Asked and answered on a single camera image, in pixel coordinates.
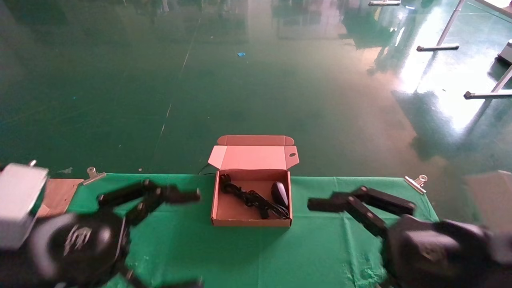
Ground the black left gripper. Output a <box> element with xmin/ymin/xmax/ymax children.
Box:
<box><xmin>30</xmin><ymin>179</ymin><xmax>201</xmax><ymax>288</ymax></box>

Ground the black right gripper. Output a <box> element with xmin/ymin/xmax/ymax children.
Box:
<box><xmin>307</xmin><ymin>186</ymin><xmax>502</xmax><ymax>288</ymax></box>

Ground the black computer mouse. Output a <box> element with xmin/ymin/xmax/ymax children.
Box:
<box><xmin>271</xmin><ymin>182</ymin><xmax>289</xmax><ymax>208</ymax></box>

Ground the black cable bundle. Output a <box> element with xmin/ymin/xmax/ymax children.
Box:
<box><xmin>219</xmin><ymin>173</ymin><xmax>291</xmax><ymax>220</ymax></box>

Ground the open brown cardboard box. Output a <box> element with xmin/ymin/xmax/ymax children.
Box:
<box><xmin>208</xmin><ymin>135</ymin><xmax>300</xmax><ymax>228</ymax></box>

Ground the silver binder clip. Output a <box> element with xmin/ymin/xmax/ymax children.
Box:
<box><xmin>83</xmin><ymin>167</ymin><xmax>107</xmax><ymax>186</ymax></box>
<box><xmin>403</xmin><ymin>175</ymin><xmax>428</xmax><ymax>195</ymax></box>

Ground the green table cloth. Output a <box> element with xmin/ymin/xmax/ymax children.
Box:
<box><xmin>66</xmin><ymin>173</ymin><xmax>441</xmax><ymax>288</ymax></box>

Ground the brown wooden board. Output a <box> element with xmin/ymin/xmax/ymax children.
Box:
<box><xmin>38</xmin><ymin>179</ymin><xmax>83</xmax><ymax>219</ymax></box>

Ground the grey metal table leg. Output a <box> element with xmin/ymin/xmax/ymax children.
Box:
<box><xmin>464</xmin><ymin>64</ymin><xmax>512</xmax><ymax>100</ymax></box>
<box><xmin>416</xmin><ymin>0</ymin><xmax>467</xmax><ymax>52</ymax></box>

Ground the grey machine base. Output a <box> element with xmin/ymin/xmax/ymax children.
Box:
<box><xmin>495</xmin><ymin>39</ymin><xmax>512</xmax><ymax>65</ymax></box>

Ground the white table top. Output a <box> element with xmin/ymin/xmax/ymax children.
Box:
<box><xmin>474</xmin><ymin>0</ymin><xmax>512</xmax><ymax>20</ymax></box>

